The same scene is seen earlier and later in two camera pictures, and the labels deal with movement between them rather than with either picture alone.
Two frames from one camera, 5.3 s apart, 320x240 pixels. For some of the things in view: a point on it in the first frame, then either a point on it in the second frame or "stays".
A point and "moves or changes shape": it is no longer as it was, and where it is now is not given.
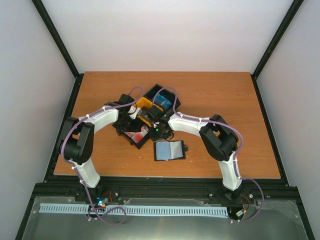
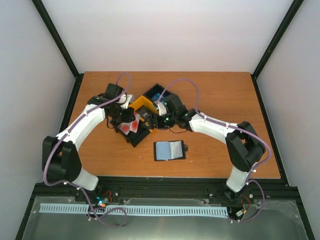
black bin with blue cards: [163, 97] stays
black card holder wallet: [169, 150] stays
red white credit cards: [137, 137] moves or changes shape
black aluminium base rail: [58, 187] stays
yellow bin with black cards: [148, 108] stays
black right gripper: [154, 137] to [158, 125]
